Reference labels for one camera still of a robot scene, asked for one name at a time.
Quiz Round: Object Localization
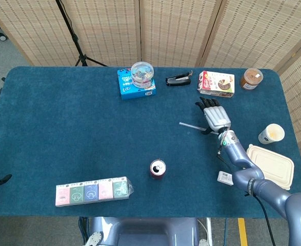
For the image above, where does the wrapped tissue multipack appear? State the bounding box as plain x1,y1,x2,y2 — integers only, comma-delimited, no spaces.
55,176,135,207

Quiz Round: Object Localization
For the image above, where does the beige lidded lunch box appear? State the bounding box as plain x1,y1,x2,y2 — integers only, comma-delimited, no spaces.
246,144,295,191

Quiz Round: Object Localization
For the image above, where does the blue felt table cloth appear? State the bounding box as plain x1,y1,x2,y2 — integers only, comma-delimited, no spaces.
0,66,301,219

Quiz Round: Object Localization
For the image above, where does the blue cardboard box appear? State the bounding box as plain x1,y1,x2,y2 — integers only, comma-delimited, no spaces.
117,68,157,101

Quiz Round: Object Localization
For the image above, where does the black tripod stand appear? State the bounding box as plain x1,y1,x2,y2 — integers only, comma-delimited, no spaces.
55,0,108,67

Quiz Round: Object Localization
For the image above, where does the blue-grey robot torso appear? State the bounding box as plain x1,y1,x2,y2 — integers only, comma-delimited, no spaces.
85,217,214,246

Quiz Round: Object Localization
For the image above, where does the yellow floor tape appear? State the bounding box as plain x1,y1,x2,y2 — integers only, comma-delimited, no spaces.
237,218,249,246

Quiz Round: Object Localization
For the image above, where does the brown sauce jar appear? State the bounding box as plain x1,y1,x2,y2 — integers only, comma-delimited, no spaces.
239,68,264,91

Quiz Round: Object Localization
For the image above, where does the black stapler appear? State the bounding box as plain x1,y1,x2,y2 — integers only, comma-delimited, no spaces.
165,71,193,87

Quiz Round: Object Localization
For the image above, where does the red soda can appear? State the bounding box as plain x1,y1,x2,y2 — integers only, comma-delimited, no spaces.
150,159,167,180

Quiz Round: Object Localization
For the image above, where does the clear jar of coloured clips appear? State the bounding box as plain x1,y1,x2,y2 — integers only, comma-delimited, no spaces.
130,61,155,90

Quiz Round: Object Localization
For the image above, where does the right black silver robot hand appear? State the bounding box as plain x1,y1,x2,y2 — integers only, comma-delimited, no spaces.
195,96,232,135

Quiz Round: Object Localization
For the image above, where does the white paper cup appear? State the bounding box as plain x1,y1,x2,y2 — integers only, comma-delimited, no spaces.
258,124,286,145

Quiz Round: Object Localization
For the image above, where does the white red cookie box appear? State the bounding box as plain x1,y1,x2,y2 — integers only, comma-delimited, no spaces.
197,70,235,98

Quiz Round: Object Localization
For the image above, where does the translucent plastic straw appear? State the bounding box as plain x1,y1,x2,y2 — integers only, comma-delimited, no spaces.
179,122,209,130

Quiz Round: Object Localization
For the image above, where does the small white box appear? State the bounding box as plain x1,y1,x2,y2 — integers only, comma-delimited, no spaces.
217,171,234,186

